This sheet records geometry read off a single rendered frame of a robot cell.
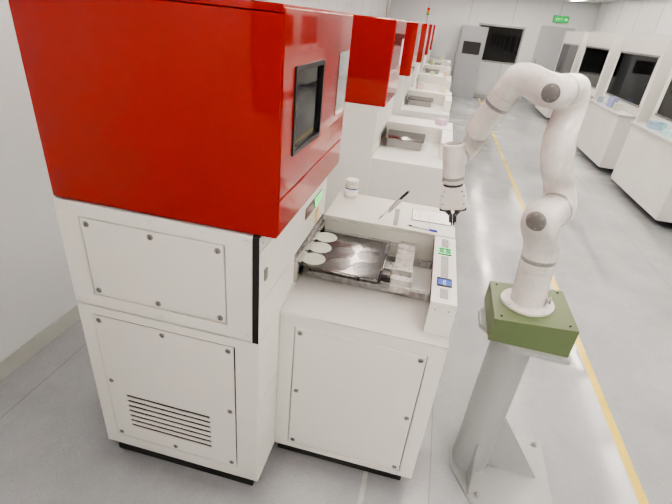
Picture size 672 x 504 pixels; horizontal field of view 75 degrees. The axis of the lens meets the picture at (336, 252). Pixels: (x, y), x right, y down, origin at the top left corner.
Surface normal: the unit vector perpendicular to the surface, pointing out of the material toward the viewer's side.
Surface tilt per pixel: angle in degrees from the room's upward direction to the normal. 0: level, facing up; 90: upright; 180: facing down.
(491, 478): 0
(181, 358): 90
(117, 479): 0
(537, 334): 90
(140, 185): 90
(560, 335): 90
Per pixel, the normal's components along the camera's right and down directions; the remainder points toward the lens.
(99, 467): 0.09, -0.88
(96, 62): -0.23, 0.44
